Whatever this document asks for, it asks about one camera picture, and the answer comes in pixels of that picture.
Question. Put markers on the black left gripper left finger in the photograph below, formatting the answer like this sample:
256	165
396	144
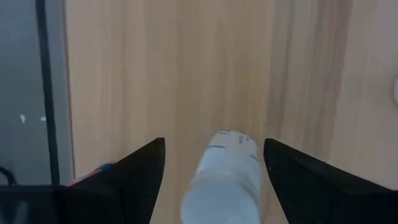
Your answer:
118	199

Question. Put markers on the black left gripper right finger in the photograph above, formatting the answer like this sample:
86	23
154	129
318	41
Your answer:
311	193

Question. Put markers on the white bottle blue label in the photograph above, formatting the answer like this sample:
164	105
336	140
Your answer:
227	186

